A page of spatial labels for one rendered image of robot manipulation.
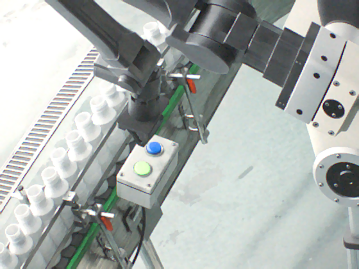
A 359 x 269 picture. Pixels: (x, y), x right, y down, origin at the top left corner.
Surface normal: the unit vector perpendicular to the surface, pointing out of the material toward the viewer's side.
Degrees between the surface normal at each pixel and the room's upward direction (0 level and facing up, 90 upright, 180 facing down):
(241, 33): 38
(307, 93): 90
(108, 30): 81
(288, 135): 0
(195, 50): 111
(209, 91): 90
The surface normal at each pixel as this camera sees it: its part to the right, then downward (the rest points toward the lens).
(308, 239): -0.25, -0.74
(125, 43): 0.69, 0.16
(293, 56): -0.09, -0.04
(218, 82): 0.88, 0.09
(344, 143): -0.35, 0.79
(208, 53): -0.46, 0.85
